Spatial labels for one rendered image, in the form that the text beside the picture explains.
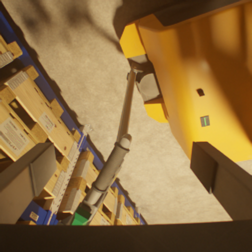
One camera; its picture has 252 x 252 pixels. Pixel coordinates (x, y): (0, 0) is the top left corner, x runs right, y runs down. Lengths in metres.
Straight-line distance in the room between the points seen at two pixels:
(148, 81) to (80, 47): 0.75
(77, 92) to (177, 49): 1.36
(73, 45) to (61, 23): 0.19
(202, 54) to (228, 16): 0.14
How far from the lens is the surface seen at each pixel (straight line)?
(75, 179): 1.83
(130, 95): 0.99
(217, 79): 0.83
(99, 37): 1.68
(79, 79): 1.87
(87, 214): 0.50
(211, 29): 0.76
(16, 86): 1.45
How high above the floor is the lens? 1.60
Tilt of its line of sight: 51 degrees down
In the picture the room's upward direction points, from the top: 171 degrees counter-clockwise
